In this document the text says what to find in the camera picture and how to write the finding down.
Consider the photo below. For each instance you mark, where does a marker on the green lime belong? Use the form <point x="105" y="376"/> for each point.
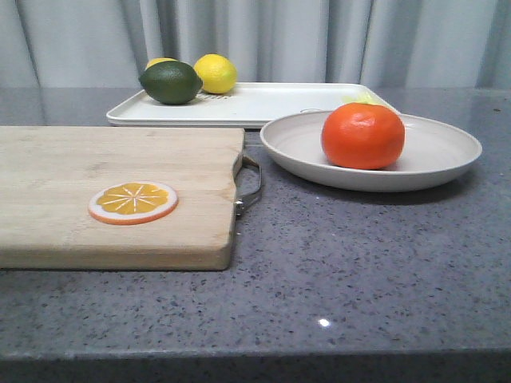
<point x="171" y="82"/>

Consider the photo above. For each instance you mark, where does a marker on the beige round plate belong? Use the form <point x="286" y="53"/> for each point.
<point x="434" y="153"/>

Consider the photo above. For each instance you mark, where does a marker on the yellow lemon left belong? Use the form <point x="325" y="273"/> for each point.
<point x="158" y="60"/>

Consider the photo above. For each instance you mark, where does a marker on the grey curtain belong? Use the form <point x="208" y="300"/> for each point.
<point x="409" y="44"/>

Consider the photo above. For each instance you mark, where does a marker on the white rectangular tray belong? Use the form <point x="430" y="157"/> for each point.
<point x="248" y="105"/>

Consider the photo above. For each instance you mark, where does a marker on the metal cutting board handle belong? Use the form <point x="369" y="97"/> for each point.
<point x="249" y="184"/>

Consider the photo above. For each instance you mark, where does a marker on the orange mandarin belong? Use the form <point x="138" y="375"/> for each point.
<point x="363" y="136"/>

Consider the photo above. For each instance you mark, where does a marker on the yellow lemon right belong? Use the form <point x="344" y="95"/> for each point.
<point x="218" y="74"/>

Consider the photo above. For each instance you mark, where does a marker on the orange slice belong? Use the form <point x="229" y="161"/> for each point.
<point x="133" y="203"/>

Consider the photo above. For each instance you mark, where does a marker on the yellow lemon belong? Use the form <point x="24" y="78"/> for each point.
<point x="218" y="74"/>
<point x="158" y="60"/>

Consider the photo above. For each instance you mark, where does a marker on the yellow plastic fork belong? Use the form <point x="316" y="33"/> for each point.
<point x="370" y="99"/>

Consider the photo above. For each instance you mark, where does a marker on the wooden cutting board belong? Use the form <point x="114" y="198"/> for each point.
<point x="50" y="173"/>

